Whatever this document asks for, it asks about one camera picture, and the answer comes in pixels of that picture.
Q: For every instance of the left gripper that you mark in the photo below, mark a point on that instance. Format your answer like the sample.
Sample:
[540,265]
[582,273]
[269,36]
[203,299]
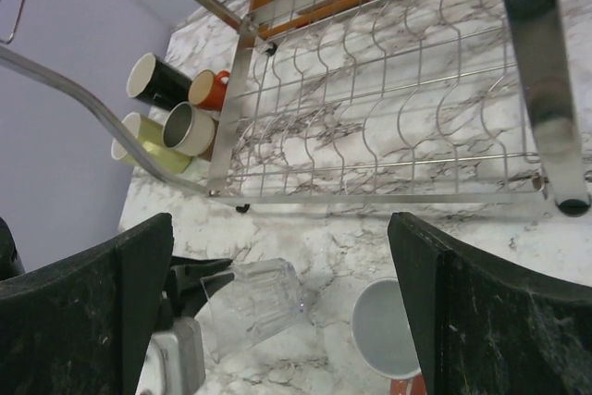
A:
[184,293]

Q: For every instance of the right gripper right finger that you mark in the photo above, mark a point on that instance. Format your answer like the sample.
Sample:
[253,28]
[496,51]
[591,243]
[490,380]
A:
[484,325]

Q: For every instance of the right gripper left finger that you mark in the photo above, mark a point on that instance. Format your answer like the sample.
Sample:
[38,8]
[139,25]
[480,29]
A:
[82,325]

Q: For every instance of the clear plastic tumbler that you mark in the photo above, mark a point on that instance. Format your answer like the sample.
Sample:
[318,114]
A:
[249,303]

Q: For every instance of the pink ceramic mug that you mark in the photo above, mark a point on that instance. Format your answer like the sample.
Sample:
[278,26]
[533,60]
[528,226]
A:
[382,335]

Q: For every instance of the cream cup brown band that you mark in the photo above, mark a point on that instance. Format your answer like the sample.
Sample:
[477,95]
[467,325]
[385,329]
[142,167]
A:
[190,131]

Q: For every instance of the light green mug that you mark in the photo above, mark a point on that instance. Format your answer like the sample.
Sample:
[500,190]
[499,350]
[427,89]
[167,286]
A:
[149,135]

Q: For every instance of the small copper orange cup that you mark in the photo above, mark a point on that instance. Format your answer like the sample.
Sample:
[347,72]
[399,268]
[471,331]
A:
[208,90]

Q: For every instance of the black faceted mug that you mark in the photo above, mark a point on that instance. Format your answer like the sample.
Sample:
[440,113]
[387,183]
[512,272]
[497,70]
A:
[156,83]

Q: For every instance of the steel two-tier dish rack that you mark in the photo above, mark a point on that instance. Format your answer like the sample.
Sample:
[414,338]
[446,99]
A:
[385,102]

